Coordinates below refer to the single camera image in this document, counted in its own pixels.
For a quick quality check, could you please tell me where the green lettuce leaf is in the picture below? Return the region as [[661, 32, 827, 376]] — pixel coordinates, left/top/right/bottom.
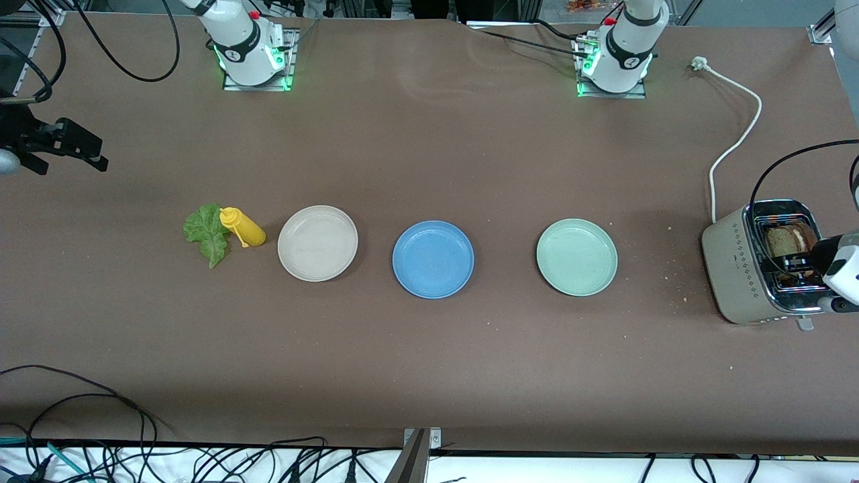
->
[[183, 203, 230, 269]]

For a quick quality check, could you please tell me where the yellow mustard squeeze bottle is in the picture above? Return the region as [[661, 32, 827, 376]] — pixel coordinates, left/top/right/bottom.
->
[[219, 207, 266, 248]]

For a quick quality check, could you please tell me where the mint green round plate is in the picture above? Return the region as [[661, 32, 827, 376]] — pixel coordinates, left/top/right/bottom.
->
[[536, 218, 619, 297]]

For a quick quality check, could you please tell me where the beige round plate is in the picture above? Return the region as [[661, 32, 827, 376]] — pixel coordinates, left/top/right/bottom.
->
[[277, 205, 359, 282]]

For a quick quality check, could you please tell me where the blue round plate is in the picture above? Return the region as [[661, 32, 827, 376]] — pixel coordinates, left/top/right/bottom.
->
[[392, 220, 475, 300]]

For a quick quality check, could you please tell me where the beige chrome toaster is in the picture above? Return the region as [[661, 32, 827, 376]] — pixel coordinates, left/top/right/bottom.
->
[[701, 199, 842, 332]]

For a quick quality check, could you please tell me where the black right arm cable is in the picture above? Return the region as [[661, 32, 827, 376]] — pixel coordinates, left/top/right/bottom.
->
[[72, 0, 181, 83]]

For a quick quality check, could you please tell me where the white toaster power cord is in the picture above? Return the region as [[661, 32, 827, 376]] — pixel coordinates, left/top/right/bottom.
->
[[691, 56, 763, 224]]

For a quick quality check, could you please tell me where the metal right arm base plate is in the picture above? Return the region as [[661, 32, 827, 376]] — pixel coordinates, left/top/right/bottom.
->
[[221, 27, 299, 92]]

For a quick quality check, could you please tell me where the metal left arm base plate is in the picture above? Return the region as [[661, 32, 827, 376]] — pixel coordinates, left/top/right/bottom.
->
[[572, 34, 647, 100]]

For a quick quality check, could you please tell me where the black looped floor cable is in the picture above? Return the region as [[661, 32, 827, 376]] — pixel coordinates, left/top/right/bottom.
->
[[0, 366, 158, 483]]

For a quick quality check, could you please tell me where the teal floor cable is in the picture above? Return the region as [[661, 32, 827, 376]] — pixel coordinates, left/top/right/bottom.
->
[[0, 436, 91, 483]]

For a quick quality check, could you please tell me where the black cable on table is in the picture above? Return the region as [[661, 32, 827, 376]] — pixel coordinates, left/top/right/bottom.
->
[[466, 19, 595, 58]]

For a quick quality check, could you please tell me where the aluminium table edge bracket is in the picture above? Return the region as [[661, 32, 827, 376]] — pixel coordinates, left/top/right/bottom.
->
[[386, 427, 444, 483]]

